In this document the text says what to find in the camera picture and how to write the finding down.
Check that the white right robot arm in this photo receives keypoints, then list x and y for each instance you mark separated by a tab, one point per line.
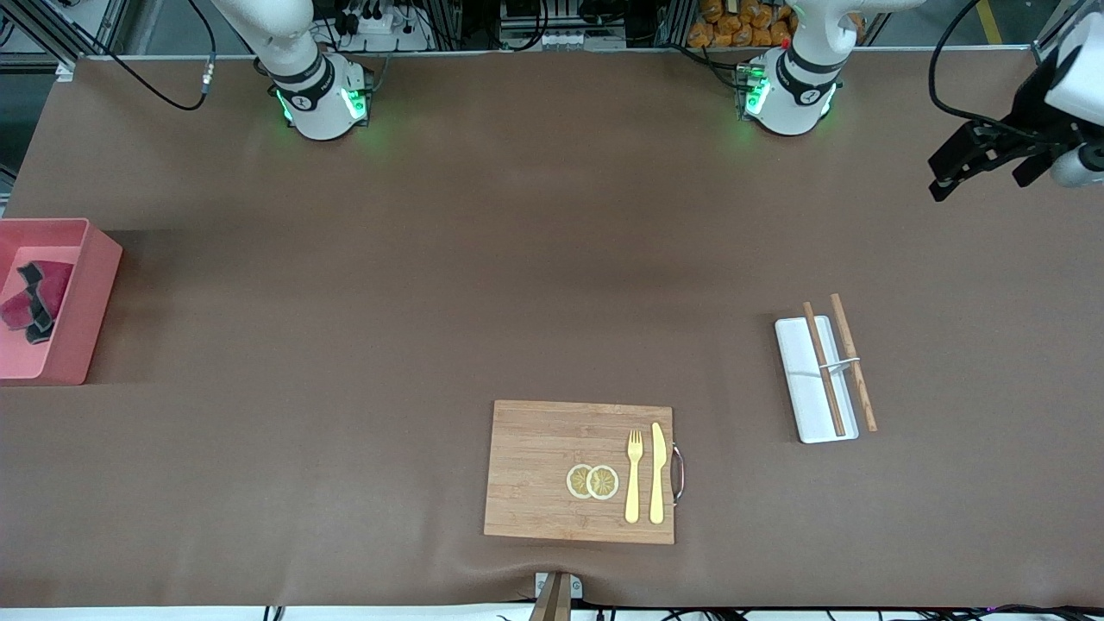
315	103

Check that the aluminium frame profile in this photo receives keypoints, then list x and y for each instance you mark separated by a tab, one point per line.
1048	39
60	43

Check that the yellow fork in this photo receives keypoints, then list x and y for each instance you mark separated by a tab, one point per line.
634	483

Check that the white chopstick rest bar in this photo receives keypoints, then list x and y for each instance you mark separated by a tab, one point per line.
837	364

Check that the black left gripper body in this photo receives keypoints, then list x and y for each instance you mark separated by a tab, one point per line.
1032	115

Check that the red cloth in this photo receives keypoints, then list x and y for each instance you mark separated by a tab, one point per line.
21	302

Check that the pink plastic bin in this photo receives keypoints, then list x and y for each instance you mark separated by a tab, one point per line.
86	302

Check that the lemon slice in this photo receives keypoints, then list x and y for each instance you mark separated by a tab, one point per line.
576	480
604	483

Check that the pile of orange food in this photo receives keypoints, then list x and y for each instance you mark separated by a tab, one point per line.
733	26

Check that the wooden cutting board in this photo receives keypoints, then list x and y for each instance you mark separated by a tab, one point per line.
543	466

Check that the yellow knife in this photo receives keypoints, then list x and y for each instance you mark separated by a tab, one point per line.
657	474

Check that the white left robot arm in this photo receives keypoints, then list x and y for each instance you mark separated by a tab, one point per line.
793	95

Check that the white rectangular tray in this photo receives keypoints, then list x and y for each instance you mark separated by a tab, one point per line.
798	379

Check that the grey equipment rack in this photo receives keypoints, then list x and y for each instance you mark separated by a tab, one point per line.
561	34

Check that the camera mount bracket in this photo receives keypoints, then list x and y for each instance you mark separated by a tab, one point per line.
556	595

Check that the white power strip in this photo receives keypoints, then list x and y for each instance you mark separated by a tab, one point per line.
379	26

